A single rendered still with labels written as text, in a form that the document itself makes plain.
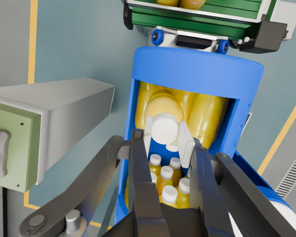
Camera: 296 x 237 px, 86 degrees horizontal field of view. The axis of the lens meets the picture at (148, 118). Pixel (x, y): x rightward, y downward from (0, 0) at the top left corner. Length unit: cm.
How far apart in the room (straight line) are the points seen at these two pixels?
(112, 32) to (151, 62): 130
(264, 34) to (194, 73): 34
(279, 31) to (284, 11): 19
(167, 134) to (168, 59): 13
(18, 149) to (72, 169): 144
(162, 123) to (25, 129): 52
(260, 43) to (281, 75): 127
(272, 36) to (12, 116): 80
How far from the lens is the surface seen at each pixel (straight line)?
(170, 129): 21
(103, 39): 160
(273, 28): 59
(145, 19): 63
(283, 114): 193
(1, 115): 69
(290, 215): 82
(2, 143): 70
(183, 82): 27
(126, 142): 15
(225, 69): 29
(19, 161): 72
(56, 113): 76
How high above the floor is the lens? 150
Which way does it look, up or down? 72 degrees down
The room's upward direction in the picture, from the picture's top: 167 degrees counter-clockwise
